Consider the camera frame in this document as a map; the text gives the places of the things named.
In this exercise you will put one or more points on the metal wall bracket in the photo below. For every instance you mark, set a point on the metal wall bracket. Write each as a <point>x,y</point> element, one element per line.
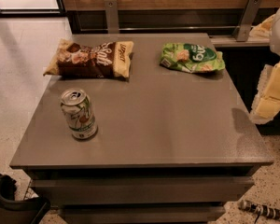
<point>112,16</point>
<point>241,32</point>

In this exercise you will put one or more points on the brown yellow snack bag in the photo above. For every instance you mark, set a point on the brown yellow snack bag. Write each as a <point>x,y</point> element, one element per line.
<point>108,60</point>

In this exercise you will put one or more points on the white green soda can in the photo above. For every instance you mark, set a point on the white green soda can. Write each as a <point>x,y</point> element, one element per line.
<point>77,109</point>

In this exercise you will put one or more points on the right metal wall bracket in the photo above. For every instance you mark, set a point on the right metal wall bracket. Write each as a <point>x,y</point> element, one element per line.
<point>241,32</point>

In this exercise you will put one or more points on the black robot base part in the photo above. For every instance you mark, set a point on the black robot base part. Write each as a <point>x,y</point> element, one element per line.
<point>29,211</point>

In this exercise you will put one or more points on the green rice chip bag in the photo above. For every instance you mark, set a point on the green rice chip bag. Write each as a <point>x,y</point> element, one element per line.
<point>191,58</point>

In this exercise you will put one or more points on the grey drawer cabinet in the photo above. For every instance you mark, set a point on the grey drawer cabinet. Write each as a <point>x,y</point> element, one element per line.
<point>170,147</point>

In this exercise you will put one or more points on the left metal wall bracket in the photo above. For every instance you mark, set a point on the left metal wall bracket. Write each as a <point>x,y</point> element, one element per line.
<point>112,16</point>

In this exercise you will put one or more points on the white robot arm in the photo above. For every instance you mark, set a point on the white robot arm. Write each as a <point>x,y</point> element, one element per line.
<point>265,73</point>

